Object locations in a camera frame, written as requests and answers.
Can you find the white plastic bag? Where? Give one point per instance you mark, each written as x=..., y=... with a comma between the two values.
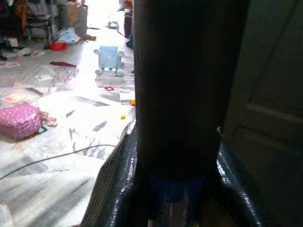
x=68, y=35

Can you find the light blue toy cart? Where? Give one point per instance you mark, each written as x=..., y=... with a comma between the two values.
x=109, y=59

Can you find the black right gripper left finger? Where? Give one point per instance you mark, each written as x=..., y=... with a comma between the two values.
x=118, y=184

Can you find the green square frame tile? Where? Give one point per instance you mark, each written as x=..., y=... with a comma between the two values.
x=44, y=132

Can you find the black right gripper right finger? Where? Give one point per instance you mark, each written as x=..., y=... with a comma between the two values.
x=232, y=194

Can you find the pink dotted bag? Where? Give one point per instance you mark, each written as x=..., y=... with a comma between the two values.
x=19, y=121

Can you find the pale pink sandal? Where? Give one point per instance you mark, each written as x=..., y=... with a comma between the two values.
x=50, y=120

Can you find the brown cardboard box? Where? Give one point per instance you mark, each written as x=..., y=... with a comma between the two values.
x=77, y=16

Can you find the orange toy block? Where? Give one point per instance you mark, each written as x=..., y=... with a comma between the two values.
x=132, y=102

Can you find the small yellow toy block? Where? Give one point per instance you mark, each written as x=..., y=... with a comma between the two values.
x=122, y=116

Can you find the broom with blue pole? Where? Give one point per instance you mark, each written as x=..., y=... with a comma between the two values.
x=180, y=82

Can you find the red square frame tile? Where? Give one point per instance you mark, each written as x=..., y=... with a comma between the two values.
x=106, y=89

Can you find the black office chair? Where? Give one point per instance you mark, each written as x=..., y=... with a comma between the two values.
x=38, y=23

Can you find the dark panelled door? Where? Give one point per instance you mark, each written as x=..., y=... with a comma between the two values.
x=272, y=94

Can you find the red plastic bowl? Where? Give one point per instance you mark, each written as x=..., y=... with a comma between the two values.
x=58, y=46

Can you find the dark red cloth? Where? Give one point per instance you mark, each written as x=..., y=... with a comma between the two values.
x=62, y=63

